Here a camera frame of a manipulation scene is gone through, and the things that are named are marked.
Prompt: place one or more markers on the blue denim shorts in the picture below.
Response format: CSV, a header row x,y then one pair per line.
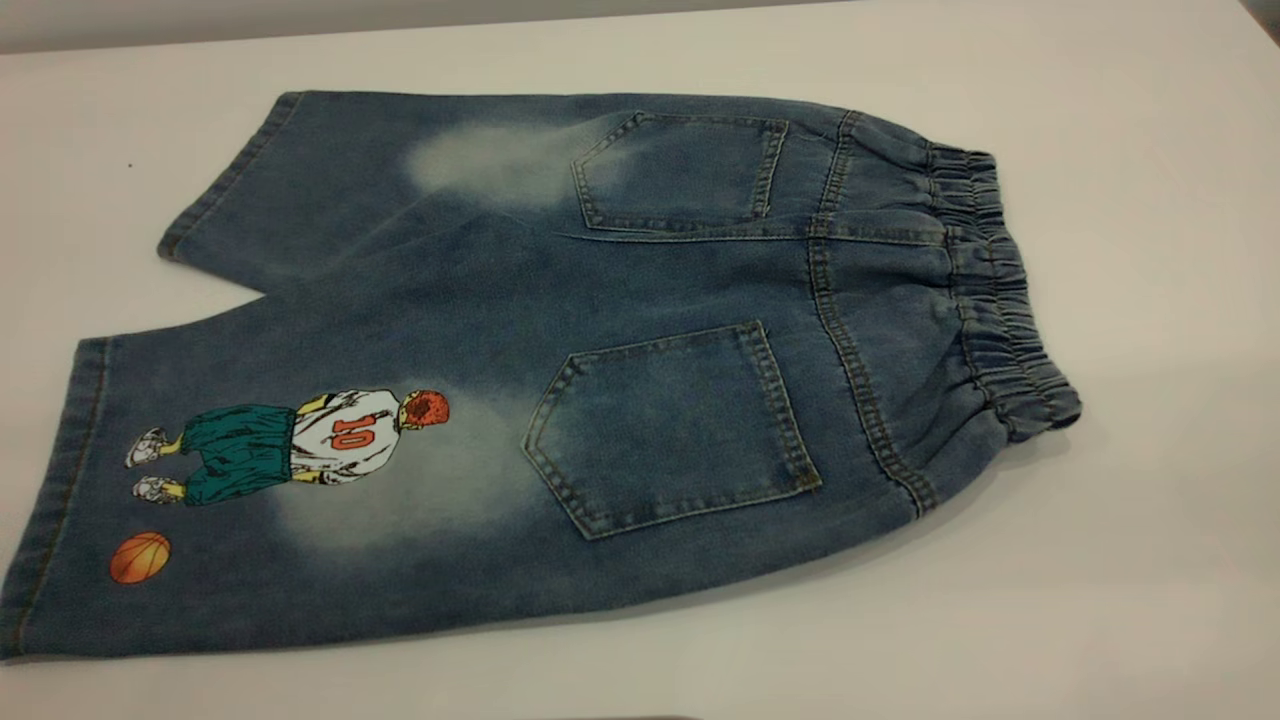
x,y
600,300

